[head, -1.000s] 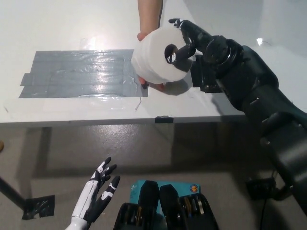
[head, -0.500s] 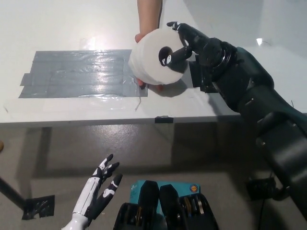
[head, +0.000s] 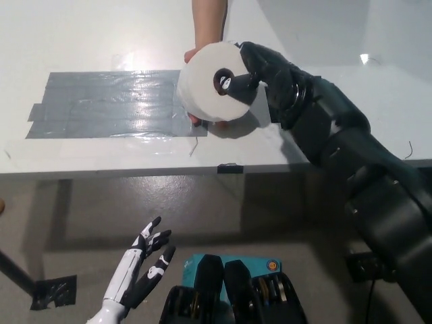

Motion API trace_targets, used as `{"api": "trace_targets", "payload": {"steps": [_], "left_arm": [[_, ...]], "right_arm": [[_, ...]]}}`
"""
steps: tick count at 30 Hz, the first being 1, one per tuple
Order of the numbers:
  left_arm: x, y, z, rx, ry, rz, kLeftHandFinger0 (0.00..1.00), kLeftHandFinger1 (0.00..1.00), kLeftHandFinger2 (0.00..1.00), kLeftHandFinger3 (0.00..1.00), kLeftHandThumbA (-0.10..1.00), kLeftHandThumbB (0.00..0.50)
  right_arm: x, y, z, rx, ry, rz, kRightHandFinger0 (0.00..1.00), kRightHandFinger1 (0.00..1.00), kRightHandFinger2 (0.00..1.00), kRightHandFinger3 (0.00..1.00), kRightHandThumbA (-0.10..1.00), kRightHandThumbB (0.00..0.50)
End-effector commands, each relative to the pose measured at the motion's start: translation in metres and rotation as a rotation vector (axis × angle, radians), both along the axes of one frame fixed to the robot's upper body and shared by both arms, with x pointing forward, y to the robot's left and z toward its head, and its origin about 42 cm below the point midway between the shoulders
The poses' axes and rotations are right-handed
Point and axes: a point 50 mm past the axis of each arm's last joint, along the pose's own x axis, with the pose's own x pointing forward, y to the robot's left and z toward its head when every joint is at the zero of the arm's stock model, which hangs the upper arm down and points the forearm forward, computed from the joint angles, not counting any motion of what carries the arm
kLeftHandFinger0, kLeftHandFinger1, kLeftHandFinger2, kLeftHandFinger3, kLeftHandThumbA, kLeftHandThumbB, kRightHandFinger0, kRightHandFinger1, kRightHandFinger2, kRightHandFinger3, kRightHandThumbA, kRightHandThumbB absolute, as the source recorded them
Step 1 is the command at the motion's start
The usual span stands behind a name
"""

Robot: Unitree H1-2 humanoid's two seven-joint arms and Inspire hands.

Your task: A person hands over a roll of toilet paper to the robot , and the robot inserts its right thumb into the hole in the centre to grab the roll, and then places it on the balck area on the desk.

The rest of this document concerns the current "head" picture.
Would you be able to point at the person's hand red nails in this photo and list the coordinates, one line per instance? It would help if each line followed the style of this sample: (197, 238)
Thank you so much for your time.
(207, 38)

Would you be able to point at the robot right hand white black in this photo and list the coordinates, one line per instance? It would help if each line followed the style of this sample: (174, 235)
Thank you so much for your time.
(280, 84)

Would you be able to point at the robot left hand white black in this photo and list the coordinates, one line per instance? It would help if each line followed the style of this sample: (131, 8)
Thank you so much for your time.
(138, 270)

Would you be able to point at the white toilet paper roll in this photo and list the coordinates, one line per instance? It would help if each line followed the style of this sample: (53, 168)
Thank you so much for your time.
(202, 84)

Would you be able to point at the robot torso black teal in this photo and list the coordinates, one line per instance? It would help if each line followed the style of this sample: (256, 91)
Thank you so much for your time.
(209, 278)

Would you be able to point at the black floor tape patch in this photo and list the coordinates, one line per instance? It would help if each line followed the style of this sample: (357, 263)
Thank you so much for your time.
(54, 292)
(359, 266)

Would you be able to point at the small black tape strip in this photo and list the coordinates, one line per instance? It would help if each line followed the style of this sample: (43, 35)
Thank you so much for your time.
(231, 168)

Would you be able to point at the black straight table leg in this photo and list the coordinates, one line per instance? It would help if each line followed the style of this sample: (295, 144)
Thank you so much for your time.
(17, 274)

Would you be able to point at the grey duct tape patch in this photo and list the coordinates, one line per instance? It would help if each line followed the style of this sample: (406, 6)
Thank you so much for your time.
(101, 108)

